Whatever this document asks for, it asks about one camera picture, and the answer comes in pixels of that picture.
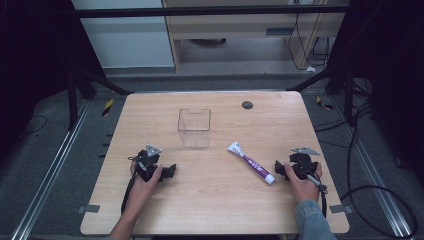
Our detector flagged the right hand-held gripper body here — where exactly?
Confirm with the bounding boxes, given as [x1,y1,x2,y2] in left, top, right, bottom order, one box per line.
[288,146,322,181]

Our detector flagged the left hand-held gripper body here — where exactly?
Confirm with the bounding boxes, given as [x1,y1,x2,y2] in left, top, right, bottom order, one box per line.
[128,143,165,183]

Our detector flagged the purple and white toothpaste tube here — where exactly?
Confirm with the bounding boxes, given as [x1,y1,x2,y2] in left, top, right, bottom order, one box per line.
[226,140,277,185]

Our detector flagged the clear plastic container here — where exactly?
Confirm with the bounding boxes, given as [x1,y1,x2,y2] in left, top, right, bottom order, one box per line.
[177,107,212,149]

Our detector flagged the person's right hand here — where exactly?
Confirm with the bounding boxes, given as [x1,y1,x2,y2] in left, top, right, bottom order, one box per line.
[283,162,324,203]

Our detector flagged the person's left hand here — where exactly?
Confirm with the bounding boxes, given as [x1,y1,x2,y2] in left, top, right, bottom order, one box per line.
[129,161,164,205]

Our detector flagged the yellow and black tape strip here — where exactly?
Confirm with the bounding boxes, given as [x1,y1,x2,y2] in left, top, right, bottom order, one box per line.
[315,95,335,111]
[101,98,115,117]

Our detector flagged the black metal stand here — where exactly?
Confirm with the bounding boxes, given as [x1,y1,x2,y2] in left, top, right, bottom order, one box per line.
[285,61,356,127]
[65,64,135,132]

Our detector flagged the white cabinet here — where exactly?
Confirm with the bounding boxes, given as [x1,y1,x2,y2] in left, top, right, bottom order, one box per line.
[70,0,176,70]

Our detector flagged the black curtain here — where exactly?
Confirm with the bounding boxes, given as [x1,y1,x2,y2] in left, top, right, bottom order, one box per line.
[0,0,107,164]
[328,0,424,188]

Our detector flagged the light wooden desk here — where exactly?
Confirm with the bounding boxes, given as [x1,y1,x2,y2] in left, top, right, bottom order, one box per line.
[161,0,352,75]

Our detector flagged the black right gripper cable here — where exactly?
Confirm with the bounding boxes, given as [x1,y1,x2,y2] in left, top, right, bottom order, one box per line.
[299,159,330,219]

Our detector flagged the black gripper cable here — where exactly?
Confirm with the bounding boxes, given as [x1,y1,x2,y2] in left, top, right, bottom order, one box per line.
[120,156,148,215]
[299,159,330,219]

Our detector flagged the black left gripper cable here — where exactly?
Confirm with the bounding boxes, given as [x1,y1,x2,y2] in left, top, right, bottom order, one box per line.
[120,156,148,215]

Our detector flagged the black looped floor cable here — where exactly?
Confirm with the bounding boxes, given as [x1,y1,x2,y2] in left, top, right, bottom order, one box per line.
[313,99,420,240]

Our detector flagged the grey table bracket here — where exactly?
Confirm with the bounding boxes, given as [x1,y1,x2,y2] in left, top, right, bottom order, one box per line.
[329,204,354,215]
[76,204,101,215]

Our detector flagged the aluminium floor rail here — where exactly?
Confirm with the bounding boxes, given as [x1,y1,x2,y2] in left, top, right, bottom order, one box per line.
[332,95,415,238]
[9,99,92,240]

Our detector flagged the black cables behind desk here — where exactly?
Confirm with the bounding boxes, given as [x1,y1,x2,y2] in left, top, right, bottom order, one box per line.
[287,12,331,72]

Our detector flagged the thin black floor cable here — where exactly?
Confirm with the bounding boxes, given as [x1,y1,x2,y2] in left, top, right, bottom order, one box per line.
[19,114,49,138]

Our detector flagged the black horizontal frame bar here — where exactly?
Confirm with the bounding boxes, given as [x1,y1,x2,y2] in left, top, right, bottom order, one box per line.
[70,3,350,20]

